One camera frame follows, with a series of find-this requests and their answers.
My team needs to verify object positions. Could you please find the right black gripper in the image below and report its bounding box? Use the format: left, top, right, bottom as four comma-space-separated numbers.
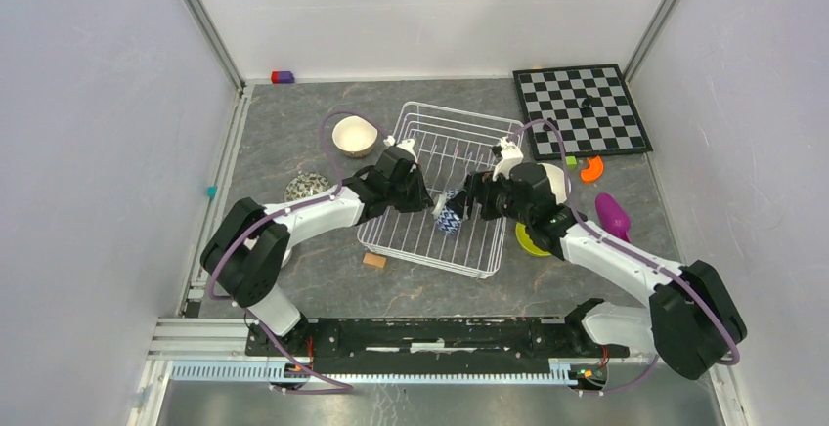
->
446, 171, 532, 226

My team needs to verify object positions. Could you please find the blue patterned bowl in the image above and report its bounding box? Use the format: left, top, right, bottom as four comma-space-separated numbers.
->
432, 189, 462, 234

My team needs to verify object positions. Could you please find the white wire dish rack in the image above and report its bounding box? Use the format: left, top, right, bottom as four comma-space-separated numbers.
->
358, 102, 523, 278

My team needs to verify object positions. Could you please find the beige bowl with leaf motif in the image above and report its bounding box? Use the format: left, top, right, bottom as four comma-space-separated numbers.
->
331, 115, 378, 158

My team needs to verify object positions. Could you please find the yellow-green bowl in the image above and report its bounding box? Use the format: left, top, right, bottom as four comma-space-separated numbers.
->
515, 223, 550, 257

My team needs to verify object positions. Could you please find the red floral pattern bowl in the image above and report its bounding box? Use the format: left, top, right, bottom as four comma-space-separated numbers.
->
284, 172, 332, 202

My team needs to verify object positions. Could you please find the white bowl outside rack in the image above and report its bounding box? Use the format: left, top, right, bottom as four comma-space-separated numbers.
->
542, 163, 568, 205

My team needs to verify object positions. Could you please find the plain white bowl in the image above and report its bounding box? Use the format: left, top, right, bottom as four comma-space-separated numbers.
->
281, 248, 292, 268

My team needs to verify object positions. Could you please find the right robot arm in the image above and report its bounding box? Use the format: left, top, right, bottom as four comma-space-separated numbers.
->
435, 162, 748, 380

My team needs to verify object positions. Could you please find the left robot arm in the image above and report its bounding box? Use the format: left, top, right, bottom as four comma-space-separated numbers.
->
200, 139, 433, 356

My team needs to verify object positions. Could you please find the small wooden block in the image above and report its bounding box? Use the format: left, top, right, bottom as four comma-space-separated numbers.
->
363, 252, 387, 269

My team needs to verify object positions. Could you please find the orange curved toy piece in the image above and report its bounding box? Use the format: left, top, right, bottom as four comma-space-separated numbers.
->
580, 156, 604, 184

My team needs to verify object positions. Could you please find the purple plastic scoop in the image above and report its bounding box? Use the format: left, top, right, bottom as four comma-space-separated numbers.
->
594, 192, 632, 242

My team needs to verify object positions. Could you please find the red and purple block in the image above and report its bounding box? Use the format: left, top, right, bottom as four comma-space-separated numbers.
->
270, 70, 295, 85

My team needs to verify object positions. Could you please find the black and white chessboard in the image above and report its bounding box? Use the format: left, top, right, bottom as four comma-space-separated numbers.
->
512, 64, 653, 158

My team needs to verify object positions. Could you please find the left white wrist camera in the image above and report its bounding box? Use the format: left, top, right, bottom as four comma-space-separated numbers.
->
382, 135, 417, 163

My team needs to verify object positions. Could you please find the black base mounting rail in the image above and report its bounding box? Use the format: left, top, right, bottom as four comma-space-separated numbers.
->
280, 317, 631, 375

